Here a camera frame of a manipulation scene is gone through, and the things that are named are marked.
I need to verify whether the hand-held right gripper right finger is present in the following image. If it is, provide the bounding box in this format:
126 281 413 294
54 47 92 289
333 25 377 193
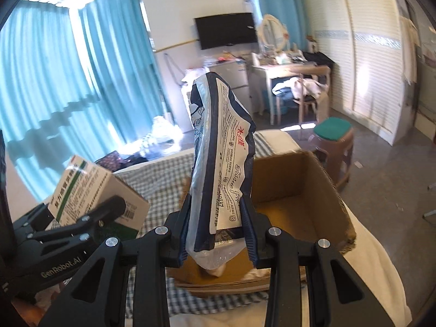
240 200 397 327

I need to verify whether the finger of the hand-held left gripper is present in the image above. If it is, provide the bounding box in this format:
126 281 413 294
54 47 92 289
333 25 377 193
13 204 55 233
29 196 127 246

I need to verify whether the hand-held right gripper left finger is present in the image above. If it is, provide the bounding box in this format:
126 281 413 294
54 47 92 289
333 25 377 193
37 194 193 327

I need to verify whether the white green medicine box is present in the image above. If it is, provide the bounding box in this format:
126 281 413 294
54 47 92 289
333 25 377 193
48 155 150 241

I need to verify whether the brown cardboard box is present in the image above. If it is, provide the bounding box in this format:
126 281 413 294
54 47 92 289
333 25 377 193
167 150 358 297

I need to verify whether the white navy tissue pack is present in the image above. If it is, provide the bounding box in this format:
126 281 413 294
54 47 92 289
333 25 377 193
186 71 257 276

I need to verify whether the dark patterned cloth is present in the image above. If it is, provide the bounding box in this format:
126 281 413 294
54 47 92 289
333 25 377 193
95 150 152 174

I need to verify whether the checked bed sheet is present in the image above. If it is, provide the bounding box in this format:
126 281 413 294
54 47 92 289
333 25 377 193
116 131 307 317

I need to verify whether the pile of clear plastic bags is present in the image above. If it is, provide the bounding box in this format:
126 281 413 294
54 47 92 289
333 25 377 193
140 115 186 160

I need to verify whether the brown plastic stool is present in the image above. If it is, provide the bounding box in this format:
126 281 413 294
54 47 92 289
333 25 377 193
308 128 355 190

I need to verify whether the white duvet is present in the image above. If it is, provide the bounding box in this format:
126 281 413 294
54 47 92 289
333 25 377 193
170 208 413 327

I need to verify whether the green stool cushion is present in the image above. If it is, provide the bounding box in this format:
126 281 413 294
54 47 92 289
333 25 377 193
313 117 352 141

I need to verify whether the wooden chair with clothes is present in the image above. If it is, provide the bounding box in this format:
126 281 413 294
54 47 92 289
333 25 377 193
272 77 329 123

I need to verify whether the silver fridge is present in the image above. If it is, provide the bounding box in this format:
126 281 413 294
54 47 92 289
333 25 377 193
204 58 253 116

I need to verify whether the white wooden dressing table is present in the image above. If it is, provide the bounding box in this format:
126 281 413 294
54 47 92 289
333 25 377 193
251 59 332 125

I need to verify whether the black bag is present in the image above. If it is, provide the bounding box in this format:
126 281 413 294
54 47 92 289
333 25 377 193
302 51 336 67

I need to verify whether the white oval mirror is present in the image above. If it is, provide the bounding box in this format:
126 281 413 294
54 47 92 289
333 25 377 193
257 14 290 53

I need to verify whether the white slatted wardrobe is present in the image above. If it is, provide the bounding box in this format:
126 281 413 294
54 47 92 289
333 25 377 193
302 0 425 145

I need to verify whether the white hanging towel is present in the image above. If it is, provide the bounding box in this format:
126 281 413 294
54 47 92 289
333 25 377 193
398 15 422 84

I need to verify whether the blue wall cable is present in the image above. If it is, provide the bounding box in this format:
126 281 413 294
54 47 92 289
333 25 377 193
164 53 183 87

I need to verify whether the black wall television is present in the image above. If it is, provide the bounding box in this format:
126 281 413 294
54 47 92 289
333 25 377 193
194 13 258 50

